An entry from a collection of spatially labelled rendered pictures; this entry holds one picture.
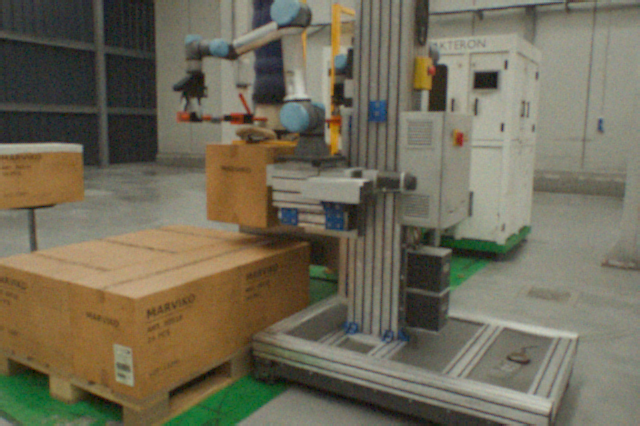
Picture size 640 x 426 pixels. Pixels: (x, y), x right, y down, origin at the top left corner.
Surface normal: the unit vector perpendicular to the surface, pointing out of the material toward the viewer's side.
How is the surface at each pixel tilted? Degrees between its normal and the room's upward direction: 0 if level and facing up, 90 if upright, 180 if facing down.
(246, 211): 90
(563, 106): 90
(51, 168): 90
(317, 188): 90
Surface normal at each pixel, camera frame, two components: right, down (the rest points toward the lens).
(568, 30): -0.52, 0.13
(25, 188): 0.77, 0.11
